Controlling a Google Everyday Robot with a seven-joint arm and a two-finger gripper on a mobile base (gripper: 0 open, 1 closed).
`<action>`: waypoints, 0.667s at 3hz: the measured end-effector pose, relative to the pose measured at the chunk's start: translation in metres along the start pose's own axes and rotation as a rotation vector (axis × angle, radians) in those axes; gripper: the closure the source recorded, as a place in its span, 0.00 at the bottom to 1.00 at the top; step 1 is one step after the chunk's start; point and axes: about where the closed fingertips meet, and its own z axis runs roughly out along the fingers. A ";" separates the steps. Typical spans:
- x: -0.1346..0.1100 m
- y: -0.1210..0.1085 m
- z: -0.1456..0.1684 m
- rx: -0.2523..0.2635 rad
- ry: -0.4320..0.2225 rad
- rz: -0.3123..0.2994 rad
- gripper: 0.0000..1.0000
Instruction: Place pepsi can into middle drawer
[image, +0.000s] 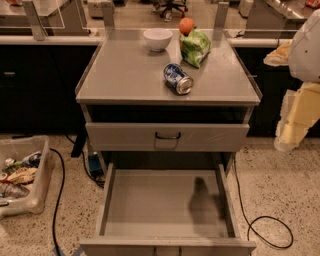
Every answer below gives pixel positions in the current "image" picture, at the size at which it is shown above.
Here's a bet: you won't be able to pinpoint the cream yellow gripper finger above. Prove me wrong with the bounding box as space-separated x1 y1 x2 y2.
274 82 320 152

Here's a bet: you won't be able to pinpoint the blue pepsi can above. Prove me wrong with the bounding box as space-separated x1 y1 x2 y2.
163 63 193 95

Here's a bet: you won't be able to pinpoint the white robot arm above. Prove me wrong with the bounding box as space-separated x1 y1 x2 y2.
274 10 320 152

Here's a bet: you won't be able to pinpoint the grey drawer cabinet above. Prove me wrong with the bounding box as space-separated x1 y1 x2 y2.
76 29 261 168

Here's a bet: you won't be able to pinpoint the open grey middle drawer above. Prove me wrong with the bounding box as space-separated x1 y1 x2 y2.
80 165 256 256

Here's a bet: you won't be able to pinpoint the closed upper grey drawer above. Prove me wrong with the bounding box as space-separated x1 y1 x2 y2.
86 122 249 152

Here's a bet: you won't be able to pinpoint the green chip bag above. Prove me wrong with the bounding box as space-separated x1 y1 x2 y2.
179 29 211 68

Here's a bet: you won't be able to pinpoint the orange fruit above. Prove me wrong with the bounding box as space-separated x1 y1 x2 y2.
178 18 194 36

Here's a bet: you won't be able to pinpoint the white ceramic bowl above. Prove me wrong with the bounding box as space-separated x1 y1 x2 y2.
143 28 173 52

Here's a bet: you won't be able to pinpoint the black office chair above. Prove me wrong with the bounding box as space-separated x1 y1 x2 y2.
151 0 188 20

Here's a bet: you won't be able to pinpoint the blue power box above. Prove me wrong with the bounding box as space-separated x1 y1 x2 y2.
88 153 103 177

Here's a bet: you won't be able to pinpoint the clear plastic bin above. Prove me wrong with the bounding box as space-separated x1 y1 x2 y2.
0 136 53 219

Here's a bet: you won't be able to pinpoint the snack items in bin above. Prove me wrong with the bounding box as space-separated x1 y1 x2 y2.
0 151 42 198

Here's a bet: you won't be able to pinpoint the black drawer handle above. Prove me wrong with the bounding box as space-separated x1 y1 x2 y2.
155 132 181 140

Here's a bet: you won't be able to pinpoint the black floor cable right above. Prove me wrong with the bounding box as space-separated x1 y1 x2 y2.
232 158 295 250

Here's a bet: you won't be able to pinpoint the black floor cable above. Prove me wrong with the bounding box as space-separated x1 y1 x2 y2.
49 147 67 256
232 158 295 250

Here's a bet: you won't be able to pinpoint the black floor cable left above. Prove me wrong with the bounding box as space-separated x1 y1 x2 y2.
49 147 67 256

